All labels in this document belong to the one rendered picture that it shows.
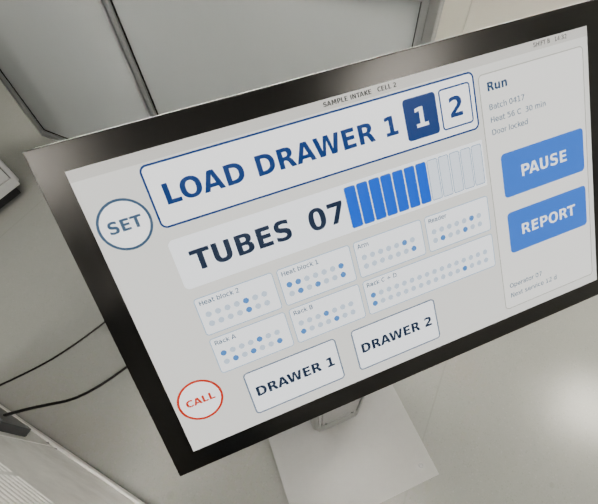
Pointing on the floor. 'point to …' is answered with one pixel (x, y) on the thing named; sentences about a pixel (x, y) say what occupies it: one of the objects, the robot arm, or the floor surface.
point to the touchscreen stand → (353, 453)
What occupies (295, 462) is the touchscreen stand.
